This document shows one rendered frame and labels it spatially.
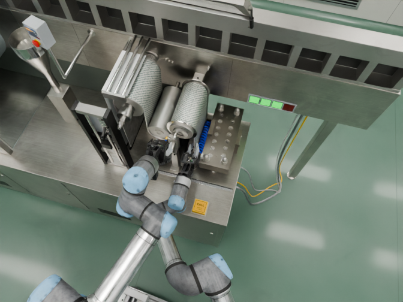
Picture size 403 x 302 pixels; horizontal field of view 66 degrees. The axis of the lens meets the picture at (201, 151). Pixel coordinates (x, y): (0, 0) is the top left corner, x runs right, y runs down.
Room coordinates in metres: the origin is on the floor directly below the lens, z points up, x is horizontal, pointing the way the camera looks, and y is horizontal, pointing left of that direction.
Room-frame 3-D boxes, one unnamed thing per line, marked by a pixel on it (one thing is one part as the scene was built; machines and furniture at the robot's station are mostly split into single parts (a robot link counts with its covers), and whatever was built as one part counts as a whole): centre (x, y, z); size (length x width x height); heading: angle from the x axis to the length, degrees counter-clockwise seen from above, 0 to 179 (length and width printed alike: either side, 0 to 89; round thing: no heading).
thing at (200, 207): (0.48, 0.00, 0.91); 0.07 x 0.07 x 0.02; 77
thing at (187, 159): (0.62, 0.06, 1.12); 0.12 x 0.08 x 0.09; 167
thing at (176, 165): (0.71, 0.14, 1.05); 0.06 x 0.05 x 0.31; 167
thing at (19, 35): (1.01, 0.78, 1.50); 0.14 x 0.14 x 0.06
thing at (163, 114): (0.89, 0.19, 1.17); 0.26 x 0.12 x 0.12; 167
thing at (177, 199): (0.46, 0.10, 1.11); 0.11 x 0.08 x 0.09; 167
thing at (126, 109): (0.77, 0.35, 1.33); 0.06 x 0.06 x 0.06; 77
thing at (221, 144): (0.86, -0.11, 1.00); 0.40 x 0.16 x 0.06; 167
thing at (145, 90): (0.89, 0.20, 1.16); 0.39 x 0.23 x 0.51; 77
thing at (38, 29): (0.89, 0.63, 1.66); 0.07 x 0.07 x 0.10; 62
